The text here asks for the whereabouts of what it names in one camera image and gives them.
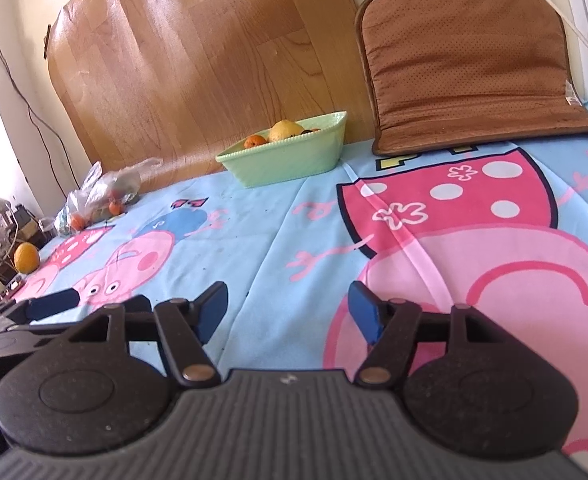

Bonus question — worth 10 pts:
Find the cartoon pig printed blanket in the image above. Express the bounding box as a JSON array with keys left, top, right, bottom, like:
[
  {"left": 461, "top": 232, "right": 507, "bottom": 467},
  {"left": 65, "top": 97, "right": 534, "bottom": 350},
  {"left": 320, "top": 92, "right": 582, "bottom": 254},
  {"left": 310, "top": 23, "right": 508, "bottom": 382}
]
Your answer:
[{"left": 4, "top": 132, "right": 588, "bottom": 480}]

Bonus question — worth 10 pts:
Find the wood pattern board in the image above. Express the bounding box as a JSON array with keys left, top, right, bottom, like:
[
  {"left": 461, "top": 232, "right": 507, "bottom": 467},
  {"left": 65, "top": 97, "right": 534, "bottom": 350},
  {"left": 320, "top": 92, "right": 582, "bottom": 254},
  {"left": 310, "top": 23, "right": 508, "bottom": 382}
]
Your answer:
[{"left": 44, "top": 0, "right": 377, "bottom": 192}]

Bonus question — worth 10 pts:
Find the clear plastic bag of tomatoes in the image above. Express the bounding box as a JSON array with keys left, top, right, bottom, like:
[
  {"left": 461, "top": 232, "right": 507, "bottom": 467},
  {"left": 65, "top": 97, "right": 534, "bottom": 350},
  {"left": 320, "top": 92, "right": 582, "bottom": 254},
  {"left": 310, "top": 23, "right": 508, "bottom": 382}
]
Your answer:
[{"left": 54, "top": 157, "right": 163, "bottom": 238}]

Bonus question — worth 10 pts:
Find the black wall cable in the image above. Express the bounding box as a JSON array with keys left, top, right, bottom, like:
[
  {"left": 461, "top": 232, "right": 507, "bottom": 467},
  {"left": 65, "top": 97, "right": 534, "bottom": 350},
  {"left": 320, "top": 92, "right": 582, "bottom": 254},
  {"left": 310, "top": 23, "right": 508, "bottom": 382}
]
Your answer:
[{"left": 0, "top": 0, "right": 85, "bottom": 196}]

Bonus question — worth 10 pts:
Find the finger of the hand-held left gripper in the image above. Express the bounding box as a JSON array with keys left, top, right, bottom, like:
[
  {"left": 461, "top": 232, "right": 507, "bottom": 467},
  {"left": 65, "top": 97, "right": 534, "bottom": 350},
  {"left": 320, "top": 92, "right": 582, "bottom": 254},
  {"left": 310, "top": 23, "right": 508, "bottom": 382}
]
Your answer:
[
  {"left": 121, "top": 295, "right": 153, "bottom": 315},
  {"left": 1, "top": 289, "right": 82, "bottom": 328}
]

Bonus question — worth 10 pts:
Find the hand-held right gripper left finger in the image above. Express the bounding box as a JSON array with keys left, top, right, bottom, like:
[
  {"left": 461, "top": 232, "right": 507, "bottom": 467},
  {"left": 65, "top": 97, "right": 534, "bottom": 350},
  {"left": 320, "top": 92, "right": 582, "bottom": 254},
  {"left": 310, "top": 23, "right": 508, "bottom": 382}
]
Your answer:
[{"left": 69, "top": 281, "right": 229, "bottom": 389}]

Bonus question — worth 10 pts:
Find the white cable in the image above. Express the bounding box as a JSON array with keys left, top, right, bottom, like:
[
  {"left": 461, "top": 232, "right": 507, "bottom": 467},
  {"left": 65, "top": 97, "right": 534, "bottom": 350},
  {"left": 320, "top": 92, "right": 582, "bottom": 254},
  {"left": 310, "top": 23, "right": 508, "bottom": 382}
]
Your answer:
[{"left": 508, "top": 0, "right": 588, "bottom": 81}]

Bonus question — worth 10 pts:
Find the pale green ceramic bowl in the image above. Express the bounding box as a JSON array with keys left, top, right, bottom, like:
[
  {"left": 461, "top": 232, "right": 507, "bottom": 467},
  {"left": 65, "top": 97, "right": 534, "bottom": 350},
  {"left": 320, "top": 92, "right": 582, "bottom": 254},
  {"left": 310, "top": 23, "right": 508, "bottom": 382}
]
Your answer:
[{"left": 215, "top": 111, "right": 349, "bottom": 189}]

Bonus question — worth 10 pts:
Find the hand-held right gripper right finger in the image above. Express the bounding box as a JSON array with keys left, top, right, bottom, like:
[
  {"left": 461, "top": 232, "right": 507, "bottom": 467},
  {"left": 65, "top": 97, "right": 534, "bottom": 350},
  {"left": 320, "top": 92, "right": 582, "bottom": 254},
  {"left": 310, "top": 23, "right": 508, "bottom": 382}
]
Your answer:
[{"left": 348, "top": 281, "right": 517, "bottom": 389}]

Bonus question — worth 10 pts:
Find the yellow lemon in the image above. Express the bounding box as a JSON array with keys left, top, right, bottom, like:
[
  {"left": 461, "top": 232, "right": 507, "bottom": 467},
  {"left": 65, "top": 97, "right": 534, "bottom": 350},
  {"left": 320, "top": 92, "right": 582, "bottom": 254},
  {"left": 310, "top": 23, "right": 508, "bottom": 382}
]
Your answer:
[{"left": 267, "top": 119, "right": 305, "bottom": 143}]

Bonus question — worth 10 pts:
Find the brown seat cushion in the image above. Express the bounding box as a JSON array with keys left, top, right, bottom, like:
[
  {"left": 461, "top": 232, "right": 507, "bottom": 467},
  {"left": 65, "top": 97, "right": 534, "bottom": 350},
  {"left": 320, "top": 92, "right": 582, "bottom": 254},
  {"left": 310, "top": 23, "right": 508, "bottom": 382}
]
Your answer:
[{"left": 355, "top": 0, "right": 588, "bottom": 157}]

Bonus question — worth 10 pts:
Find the round orange fruit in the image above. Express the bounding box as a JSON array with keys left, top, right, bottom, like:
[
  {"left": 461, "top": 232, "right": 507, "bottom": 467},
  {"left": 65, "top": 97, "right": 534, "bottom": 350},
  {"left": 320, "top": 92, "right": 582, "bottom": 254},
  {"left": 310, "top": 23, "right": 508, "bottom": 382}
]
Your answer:
[{"left": 14, "top": 242, "right": 41, "bottom": 275}]

